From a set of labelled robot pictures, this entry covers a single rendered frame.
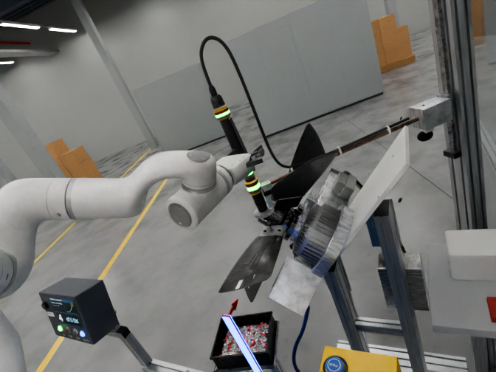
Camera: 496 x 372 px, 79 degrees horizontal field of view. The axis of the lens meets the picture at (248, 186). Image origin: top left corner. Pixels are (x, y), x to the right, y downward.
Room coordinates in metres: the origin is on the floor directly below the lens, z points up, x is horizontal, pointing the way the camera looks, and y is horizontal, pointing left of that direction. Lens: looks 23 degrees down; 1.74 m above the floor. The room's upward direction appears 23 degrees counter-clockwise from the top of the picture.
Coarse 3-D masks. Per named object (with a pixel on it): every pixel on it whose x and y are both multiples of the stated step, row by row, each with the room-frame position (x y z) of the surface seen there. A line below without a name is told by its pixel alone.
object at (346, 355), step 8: (328, 352) 0.48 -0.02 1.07; (336, 352) 0.47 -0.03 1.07; (344, 352) 0.46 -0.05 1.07; (352, 352) 0.46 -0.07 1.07; (360, 352) 0.45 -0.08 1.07; (344, 360) 0.45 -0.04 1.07; (352, 360) 0.44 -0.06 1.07; (360, 360) 0.43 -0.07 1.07; (368, 360) 0.43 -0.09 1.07; (376, 360) 0.42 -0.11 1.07; (384, 360) 0.41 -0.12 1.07; (392, 360) 0.41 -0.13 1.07; (320, 368) 0.45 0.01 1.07; (352, 368) 0.42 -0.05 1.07; (360, 368) 0.42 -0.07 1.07; (368, 368) 0.41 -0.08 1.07; (376, 368) 0.40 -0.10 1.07; (384, 368) 0.40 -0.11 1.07; (392, 368) 0.39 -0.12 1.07; (400, 368) 0.41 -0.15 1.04
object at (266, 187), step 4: (268, 180) 0.89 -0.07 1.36; (264, 184) 0.88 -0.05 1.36; (268, 184) 0.87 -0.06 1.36; (264, 188) 0.87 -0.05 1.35; (268, 188) 0.87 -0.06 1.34; (264, 192) 0.87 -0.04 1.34; (268, 192) 0.86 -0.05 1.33; (264, 196) 0.87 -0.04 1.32; (268, 196) 0.87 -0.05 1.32; (268, 200) 0.87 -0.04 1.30; (268, 204) 0.87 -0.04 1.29; (272, 204) 0.87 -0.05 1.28; (256, 208) 0.91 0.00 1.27; (268, 208) 0.88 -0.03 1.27; (272, 208) 0.87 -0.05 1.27; (256, 212) 0.89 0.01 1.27; (264, 212) 0.86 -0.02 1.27; (268, 212) 0.85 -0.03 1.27; (272, 212) 0.86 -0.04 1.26; (256, 216) 0.87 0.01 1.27; (260, 216) 0.85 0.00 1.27; (264, 216) 0.85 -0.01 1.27
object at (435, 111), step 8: (440, 96) 0.89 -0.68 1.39; (448, 96) 0.86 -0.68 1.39; (416, 104) 0.92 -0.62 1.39; (424, 104) 0.89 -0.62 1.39; (432, 104) 0.86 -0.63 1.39; (440, 104) 0.85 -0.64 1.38; (448, 104) 0.85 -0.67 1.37; (416, 112) 0.89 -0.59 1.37; (424, 112) 0.85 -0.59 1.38; (432, 112) 0.85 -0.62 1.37; (440, 112) 0.85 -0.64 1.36; (448, 112) 0.85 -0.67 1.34; (424, 120) 0.85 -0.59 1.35; (432, 120) 0.85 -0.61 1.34; (440, 120) 0.85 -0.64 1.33; (448, 120) 0.85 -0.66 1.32; (424, 128) 0.86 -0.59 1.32
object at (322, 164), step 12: (324, 156) 0.75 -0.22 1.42; (300, 168) 0.73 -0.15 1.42; (312, 168) 0.77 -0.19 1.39; (324, 168) 0.80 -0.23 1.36; (288, 180) 0.75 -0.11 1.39; (300, 180) 0.80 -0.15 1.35; (312, 180) 0.83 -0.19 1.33; (276, 192) 0.81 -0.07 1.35; (288, 192) 0.85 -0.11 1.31; (300, 192) 0.87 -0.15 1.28
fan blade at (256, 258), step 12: (264, 240) 0.84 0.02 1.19; (276, 240) 0.81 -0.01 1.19; (252, 252) 0.80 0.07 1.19; (264, 252) 0.77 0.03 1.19; (276, 252) 0.74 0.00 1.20; (240, 264) 0.79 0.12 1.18; (252, 264) 0.74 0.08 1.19; (264, 264) 0.71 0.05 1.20; (228, 276) 0.78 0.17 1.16; (240, 276) 0.72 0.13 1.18; (264, 276) 0.65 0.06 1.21; (228, 288) 0.71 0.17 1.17; (240, 288) 0.67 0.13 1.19
